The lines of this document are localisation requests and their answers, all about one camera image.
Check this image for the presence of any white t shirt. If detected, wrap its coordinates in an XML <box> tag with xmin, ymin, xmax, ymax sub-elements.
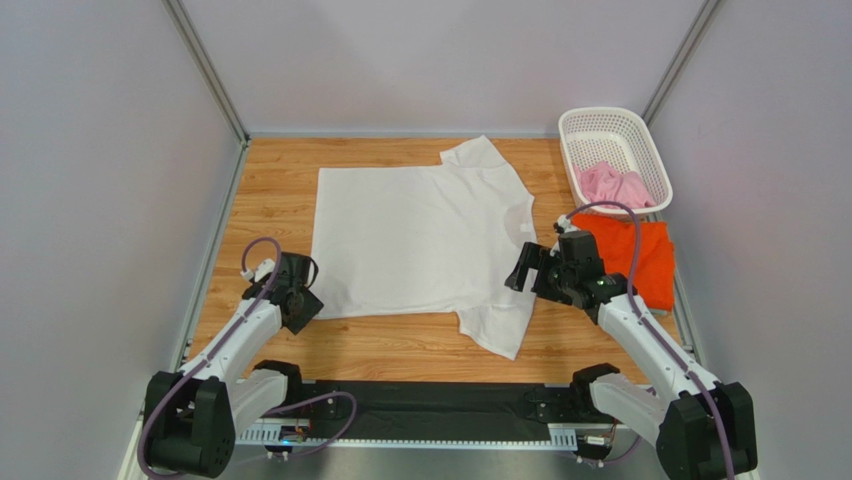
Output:
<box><xmin>311</xmin><ymin>136</ymin><xmax>537</xmax><ymax>360</ymax></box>

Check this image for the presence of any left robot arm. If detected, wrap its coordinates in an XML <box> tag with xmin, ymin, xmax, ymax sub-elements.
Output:
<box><xmin>137</xmin><ymin>252</ymin><xmax>323</xmax><ymax>479</ymax></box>

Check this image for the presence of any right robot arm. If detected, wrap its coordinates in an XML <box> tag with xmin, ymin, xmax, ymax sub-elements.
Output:
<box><xmin>505</xmin><ymin>230</ymin><xmax>758</xmax><ymax>479</ymax></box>

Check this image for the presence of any folded orange t shirt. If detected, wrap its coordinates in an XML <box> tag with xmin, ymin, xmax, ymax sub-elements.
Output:
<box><xmin>572</xmin><ymin>214</ymin><xmax>676</xmax><ymax>311</ymax></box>

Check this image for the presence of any pink t shirt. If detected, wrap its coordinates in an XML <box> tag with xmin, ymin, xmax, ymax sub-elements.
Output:
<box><xmin>573</xmin><ymin>162</ymin><xmax>657</xmax><ymax>210</ymax></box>

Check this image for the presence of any white plastic laundry basket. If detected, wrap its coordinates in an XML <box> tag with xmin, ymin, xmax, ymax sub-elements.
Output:
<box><xmin>557</xmin><ymin>107</ymin><xmax>673</xmax><ymax>217</ymax></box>

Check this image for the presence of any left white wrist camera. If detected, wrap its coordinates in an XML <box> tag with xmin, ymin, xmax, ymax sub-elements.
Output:
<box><xmin>241</xmin><ymin>258</ymin><xmax>277</xmax><ymax>283</ymax></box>

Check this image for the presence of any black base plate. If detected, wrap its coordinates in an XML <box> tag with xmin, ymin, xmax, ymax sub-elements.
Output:
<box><xmin>292</xmin><ymin>381</ymin><xmax>613</xmax><ymax>442</ymax></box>

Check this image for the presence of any aluminium frame rail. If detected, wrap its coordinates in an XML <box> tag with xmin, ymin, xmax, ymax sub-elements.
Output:
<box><xmin>133</xmin><ymin>375</ymin><xmax>743</xmax><ymax>454</ymax></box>

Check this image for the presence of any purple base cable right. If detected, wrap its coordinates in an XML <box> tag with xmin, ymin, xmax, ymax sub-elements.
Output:
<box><xmin>575</xmin><ymin>432</ymin><xmax>644</xmax><ymax>466</ymax></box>

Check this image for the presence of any left corner aluminium post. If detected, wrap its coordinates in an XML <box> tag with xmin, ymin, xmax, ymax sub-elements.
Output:
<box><xmin>162</xmin><ymin>0</ymin><xmax>251</xmax><ymax>147</ymax></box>

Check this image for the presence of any corner aluminium post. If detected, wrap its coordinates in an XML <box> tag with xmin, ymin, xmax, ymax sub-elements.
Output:
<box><xmin>642</xmin><ymin>0</ymin><xmax>726</xmax><ymax>127</ymax></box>
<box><xmin>162</xmin><ymin>0</ymin><xmax>251</xmax><ymax>147</ymax></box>

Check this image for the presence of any right corner aluminium post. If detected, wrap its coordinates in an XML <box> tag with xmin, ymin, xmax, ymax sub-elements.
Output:
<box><xmin>642</xmin><ymin>0</ymin><xmax>726</xmax><ymax>127</ymax></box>

